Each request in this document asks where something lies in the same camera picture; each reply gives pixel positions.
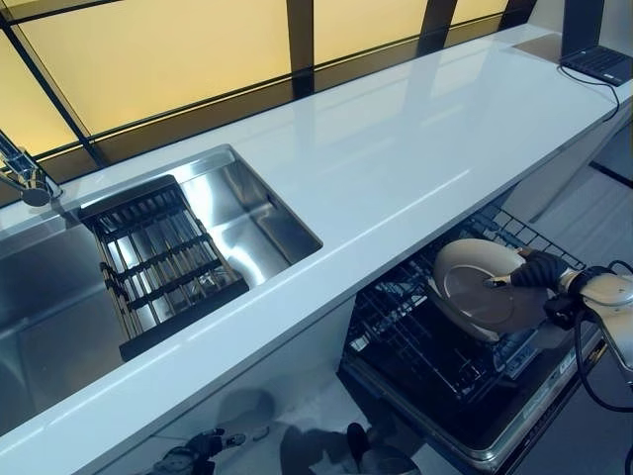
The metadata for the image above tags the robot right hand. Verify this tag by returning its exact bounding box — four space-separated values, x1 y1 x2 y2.
487 249 594 298

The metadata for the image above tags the stainless steel kitchen sink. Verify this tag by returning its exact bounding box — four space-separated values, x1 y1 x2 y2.
0 142 325 427

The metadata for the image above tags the white cabinet side panel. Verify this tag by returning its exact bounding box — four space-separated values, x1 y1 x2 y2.
528 116 625 225

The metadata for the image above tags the white round ceramic plate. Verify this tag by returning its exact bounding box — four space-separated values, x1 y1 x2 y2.
432 238 558 342
427 276 500 343

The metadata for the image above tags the dark open laptop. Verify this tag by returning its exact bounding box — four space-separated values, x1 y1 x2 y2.
558 0 633 88

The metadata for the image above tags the black robot right foot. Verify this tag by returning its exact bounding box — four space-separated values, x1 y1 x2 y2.
345 422 373 461

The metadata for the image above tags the black laptop cable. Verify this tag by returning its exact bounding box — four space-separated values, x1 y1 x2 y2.
557 65 622 123

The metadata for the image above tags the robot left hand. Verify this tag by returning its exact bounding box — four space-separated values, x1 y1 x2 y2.
157 427 247 475

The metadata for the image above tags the black dish drying rack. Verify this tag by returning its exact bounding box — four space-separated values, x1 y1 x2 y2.
78 173 251 361

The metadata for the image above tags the dishwasher door with control panel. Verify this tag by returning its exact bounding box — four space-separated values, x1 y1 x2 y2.
338 316 612 475

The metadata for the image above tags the yellow backlit panel dark frame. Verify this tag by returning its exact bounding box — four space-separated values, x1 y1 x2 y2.
0 0 545 175

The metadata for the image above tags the white glossy cabinet door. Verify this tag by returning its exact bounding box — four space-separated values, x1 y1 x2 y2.
83 301 357 475

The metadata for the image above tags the open dishwasher with wire rack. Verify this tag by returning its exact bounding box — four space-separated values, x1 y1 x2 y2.
345 207 588 402

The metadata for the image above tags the chrome pull-down faucet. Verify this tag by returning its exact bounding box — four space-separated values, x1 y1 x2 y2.
0 131 64 207

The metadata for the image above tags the grey dishwasher cutlery basket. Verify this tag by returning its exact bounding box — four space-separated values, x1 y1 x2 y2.
494 330 543 382

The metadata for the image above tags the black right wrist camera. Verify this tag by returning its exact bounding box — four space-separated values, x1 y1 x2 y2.
543 294 581 329

